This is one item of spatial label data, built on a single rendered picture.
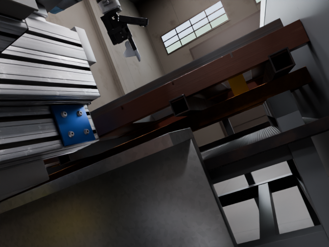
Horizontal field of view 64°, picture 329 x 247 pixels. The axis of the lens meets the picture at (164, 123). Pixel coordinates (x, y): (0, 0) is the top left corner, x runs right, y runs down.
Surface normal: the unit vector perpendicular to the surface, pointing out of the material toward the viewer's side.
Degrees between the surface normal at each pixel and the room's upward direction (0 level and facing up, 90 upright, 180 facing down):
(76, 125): 90
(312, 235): 90
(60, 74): 90
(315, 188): 90
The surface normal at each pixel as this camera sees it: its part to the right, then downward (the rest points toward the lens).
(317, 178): -0.33, 0.04
